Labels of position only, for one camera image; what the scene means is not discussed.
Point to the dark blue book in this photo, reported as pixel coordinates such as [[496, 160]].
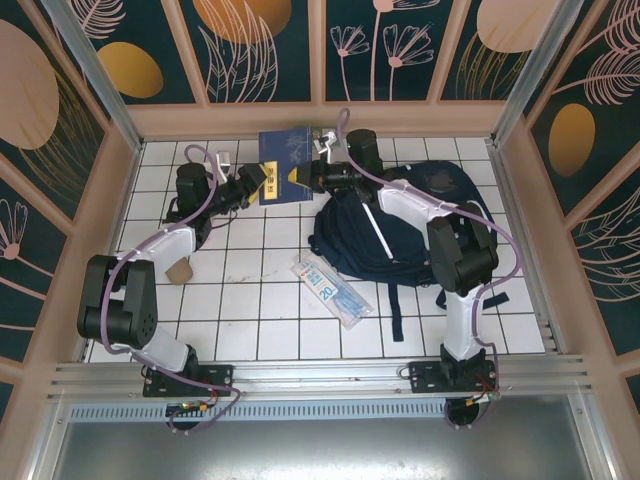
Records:
[[290, 145]]

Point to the navy blue backpack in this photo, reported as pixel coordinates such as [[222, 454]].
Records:
[[350, 235]]

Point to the tan glasses case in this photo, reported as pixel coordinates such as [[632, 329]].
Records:
[[180, 272]]

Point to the clear packet of blue items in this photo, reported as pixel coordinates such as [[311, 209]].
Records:
[[330, 290]]

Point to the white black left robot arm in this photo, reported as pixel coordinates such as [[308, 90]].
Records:
[[170, 245]]

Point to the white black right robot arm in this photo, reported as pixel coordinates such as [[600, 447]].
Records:
[[415, 205]]

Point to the small circuit board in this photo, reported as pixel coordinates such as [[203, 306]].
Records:
[[192, 406], [482, 398]]

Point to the grey metal sheet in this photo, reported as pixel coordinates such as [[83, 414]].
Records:
[[320, 450]]

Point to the aluminium corner post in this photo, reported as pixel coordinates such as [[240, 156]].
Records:
[[525, 70], [100, 80]]

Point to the aluminium side rail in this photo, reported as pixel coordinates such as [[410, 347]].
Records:
[[506, 190]]

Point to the aluminium mounting rail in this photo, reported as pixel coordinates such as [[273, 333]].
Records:
[[320, 372]]

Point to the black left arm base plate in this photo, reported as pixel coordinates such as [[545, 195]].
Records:
[[220, 380]]

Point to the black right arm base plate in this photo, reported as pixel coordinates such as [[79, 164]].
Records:
[[425, 377]]

